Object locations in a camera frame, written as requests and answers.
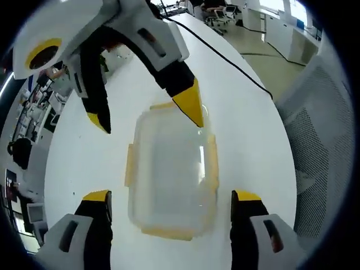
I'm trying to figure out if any white low cabinet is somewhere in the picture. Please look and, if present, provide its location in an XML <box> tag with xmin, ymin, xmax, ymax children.
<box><xmin>244</xmin><ymin>5</ymin><xmax>320</xmax><ymax>67</ymax></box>

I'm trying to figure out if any small white screen device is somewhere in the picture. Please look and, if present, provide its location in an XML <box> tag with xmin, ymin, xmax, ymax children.
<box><xmin>26</xmin><ymin>202</ymin><xmax>47</xmax><ymax>224</ymax></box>

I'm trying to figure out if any white office chair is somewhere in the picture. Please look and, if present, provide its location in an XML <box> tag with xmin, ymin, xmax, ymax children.
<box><xmin>206</xmin><ymin>4</ymin><xmax>237</xmax><ymax>36</ymax></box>

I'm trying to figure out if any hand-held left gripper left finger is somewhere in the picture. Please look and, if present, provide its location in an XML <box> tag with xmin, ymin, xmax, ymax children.
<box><xmin>35</xmin><ymin>190</ymin><xmax>114</xmax><ymax>270</ymax></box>

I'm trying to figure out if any grey mesh office chair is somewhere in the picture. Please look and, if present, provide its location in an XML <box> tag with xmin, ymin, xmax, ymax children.
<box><xmin>274</xmin><ymin>56</ymin><xmax>357</xmax><ymax>245</ymax></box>

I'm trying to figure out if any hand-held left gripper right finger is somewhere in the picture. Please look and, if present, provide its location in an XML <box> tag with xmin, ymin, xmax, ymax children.
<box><xmin>229</xmin><ymin>190</ymin><xmax>307</xmax><ymax>270</ymax></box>

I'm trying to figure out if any clear container with yellow buckles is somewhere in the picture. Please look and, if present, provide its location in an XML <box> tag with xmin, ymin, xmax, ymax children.
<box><xmin>124</xmin><ymin>102</ymin><xmax>219</xmax><ymax>241</ymax></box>

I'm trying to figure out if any black cable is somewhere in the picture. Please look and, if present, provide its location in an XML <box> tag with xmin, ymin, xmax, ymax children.
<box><xmin>146</xmin><ymin>0</ymin><xmax>274</xmax><ymax>100</ymax></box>

